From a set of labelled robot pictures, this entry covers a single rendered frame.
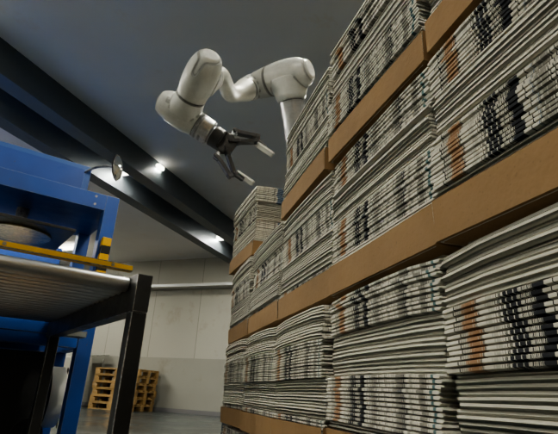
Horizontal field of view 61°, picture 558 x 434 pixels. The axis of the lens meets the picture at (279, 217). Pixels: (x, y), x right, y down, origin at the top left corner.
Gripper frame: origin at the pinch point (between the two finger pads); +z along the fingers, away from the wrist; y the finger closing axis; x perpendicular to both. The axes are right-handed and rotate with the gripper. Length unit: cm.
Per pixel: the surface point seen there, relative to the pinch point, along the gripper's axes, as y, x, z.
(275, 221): 20.6, 14.4, 13.3
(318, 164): 32, 71, 11
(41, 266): 65, -7, -37
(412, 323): 60, 100, 26
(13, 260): 68, -5, -44
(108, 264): 54, -7, -22
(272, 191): 12.9, 14.9, 7.7
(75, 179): -1, -148, -95
